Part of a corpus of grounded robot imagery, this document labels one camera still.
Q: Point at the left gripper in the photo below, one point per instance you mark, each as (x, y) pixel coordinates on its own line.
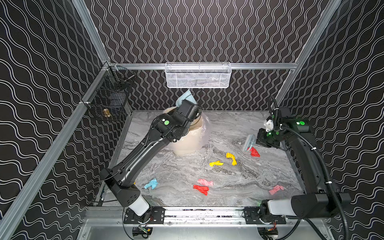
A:
(192, 108)

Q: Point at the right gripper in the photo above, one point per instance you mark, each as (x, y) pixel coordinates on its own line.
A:
(262, 137)

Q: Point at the teal dustpan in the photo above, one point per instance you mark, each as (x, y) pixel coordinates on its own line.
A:
(186, 96)

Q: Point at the teal hand brush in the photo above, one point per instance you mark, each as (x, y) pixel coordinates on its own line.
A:
(249, 143)

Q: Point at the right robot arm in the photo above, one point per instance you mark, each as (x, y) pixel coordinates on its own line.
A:
(322, 198)

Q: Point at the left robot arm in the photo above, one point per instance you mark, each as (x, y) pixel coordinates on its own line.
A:
(165, 129)

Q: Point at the red paper scrap far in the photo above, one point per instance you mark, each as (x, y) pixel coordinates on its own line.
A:
(254, 152)

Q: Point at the red paper scrap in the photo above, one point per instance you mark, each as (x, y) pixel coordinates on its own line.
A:
(202, 189)
(254, 152)

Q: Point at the clear plastic bin liner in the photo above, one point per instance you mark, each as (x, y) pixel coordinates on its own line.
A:
(207, 135)

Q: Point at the cream plastic waste bin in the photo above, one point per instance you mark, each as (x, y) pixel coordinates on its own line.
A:
(187, 141)

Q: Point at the yellow paper scrap curved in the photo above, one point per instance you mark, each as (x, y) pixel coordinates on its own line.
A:
(232, 157)

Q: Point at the pink paper scrap right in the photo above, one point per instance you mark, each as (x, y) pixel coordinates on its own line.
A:
(276, 189)

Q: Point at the pink paper scrap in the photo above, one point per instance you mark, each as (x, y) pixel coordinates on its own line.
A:
(206, 183)
(276, 189)

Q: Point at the yellow paper scrap flat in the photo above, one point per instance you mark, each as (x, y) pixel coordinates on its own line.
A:
(216, 163)

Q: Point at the pink paper scrap centre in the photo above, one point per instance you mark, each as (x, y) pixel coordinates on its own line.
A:
(206, 183)

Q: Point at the blue paper scrap near left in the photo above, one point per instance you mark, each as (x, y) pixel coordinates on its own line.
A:
(152, 184)

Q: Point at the red paper scrap near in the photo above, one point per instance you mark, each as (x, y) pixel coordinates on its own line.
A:
(202, 189)

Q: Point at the brass object in basket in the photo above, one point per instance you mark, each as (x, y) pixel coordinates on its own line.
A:
(106, 113)

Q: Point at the white wire basket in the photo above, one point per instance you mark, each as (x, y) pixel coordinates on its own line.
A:
(202, 75)

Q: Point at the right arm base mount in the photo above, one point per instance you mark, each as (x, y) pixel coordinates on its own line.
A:
(260, 216)

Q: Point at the black wire basket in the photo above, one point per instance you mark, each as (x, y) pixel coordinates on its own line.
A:
(111, 93)

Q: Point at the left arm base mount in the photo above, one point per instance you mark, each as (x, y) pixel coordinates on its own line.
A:
(144, 216)

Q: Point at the aluminium front rail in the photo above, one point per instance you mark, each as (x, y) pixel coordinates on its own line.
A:
(184, 217)

